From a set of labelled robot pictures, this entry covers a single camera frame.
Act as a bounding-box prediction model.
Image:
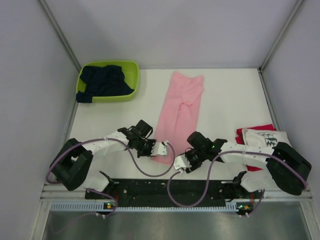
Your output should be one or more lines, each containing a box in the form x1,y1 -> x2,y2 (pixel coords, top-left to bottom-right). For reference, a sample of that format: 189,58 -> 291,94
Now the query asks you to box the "pink t shirt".
154,71 -> 204,156

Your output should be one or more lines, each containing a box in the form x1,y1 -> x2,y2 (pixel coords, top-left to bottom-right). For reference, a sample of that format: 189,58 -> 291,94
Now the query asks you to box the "navy blue t shirt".
76,65 -> 134,103

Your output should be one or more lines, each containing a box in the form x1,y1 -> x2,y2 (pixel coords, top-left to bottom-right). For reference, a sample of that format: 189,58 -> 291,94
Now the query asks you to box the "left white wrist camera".
150,141 -> 168,157

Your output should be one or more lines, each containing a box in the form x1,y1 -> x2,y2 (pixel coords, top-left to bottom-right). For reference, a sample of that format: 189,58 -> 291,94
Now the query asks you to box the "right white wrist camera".
173,154 -> 191,173

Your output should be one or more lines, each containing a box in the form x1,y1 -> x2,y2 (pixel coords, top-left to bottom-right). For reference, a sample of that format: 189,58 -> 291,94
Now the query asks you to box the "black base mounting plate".
84,177 -> 266,207

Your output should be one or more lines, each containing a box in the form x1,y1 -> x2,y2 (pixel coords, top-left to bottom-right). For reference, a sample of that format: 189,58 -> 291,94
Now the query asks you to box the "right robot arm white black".
175,131 -> 312,198

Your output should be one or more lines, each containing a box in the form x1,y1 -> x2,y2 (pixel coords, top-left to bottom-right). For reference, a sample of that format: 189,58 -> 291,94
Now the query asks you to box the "folded white printed t shirt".
241,128 -> 292,148

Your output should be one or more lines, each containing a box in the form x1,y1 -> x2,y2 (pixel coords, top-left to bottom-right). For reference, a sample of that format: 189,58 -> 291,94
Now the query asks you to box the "folded red t shirt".
235,123 -> 277,173

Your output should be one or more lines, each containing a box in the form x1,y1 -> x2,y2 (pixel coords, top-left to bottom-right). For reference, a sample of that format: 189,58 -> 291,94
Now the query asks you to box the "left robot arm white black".
48,119 -> 157,199

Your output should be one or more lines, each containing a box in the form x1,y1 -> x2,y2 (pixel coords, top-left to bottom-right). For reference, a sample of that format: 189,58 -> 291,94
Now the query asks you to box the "grey slotted cable duct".
50,201 -> 251,213

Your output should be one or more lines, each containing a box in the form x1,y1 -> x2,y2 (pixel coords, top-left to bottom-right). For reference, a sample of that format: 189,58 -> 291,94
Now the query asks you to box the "lime green plastic basin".
75,60 -> 140,103

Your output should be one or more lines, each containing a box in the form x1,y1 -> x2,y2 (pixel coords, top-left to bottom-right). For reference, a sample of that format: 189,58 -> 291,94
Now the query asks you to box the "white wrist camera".
173,154 -> 191,173
150,141 -> 168,157

